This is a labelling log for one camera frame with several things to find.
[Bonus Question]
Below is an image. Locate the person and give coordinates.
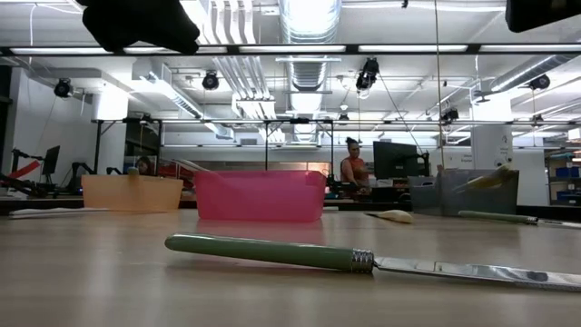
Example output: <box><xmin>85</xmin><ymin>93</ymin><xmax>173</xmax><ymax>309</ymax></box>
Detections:
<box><xmin>134</xmin><ymin>155</ymin><xmax>155</xmax><ymax>176</ymax></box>
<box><xmin>340</xmin><ymin>136</ymin><xmax>371</xmax><ymax>190</ymax></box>

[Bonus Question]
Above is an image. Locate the black overhead light bar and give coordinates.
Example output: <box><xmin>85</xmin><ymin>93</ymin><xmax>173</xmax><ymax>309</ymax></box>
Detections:
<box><xmin>0</xmin><ymin>43</ymin><xmax>581</xmax><ymax>57</ymax></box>

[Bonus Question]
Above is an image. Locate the grey plastic bin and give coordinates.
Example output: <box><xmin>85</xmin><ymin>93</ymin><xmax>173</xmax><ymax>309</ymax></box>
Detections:
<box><xmin>408</xmin><ymin>168</ymin><xmax>520</xmax><ymax>217</ymax></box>

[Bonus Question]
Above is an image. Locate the orange plastic bin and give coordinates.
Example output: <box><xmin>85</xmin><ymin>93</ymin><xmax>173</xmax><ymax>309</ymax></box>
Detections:
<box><xmin>81</xmin><ymin>173</ymin><xmax>184</xmax><ymax>213</ymax></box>

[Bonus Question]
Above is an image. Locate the black computer monitor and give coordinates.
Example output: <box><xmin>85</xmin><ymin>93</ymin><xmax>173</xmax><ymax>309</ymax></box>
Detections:
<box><xmin>40</xmin><ymin>144</ymin><xmax>62</xmax><ymax>177</ymax></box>
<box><xmin>372</xmin><ymin>140</ymin><xmax>431</xmax><ymax>181</ymax></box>

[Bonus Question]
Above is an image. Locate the shelf with blue bins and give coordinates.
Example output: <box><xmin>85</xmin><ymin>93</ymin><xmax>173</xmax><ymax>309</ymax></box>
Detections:
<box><xmin>543</xmin><ymin>148</ymin><xmax>581</xmax><ymax>206</ymax></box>

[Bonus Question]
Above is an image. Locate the black aluminium table frame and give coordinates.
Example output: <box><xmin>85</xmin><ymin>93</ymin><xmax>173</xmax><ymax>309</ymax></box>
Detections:
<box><xmin>0</xmin><ymin>194</ymin><xmax>581</xmax><ymax>222</ymax></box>

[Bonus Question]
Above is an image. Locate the pink-red plastic bin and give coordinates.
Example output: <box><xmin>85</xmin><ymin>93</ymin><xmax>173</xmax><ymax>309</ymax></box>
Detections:
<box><xmin>193</xmin><ymin>170</ymin><xmax>328</xmax><ymax>223</ymax></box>

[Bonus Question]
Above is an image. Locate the black background workstation frame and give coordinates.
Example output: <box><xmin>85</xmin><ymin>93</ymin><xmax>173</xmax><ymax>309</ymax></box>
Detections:
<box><xmin>93</xmin><ymin>116</ymin><xmax>337</xmax><ymax>173</ymax></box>

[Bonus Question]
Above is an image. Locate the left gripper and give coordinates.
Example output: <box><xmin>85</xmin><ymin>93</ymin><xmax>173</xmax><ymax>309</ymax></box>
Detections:
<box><xmin>76</xmin><ymin>0</ymin><xmax>202</xmax><ymax>55</ymax></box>

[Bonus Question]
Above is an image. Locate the silver round ceiling duct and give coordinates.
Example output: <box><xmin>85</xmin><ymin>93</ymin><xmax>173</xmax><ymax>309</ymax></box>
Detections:
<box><xmin>277</xmin><ymin>0</ymin><xmax>342</xmax><ymax>117</ymax></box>

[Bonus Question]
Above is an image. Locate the white ceiling pipe bundle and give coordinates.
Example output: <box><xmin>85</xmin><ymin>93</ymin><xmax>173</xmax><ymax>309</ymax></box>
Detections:
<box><xmin>199</xmin><ymin>0</ymin><xmax>278</xmax><ymax>120</ymax></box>

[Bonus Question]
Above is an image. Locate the thin hanging cable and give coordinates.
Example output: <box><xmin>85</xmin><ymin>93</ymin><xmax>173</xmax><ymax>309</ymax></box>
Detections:
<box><xmin>433</xmin><ymin>0</ymin><xmax>444</xmax><ymax>170</ymax></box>

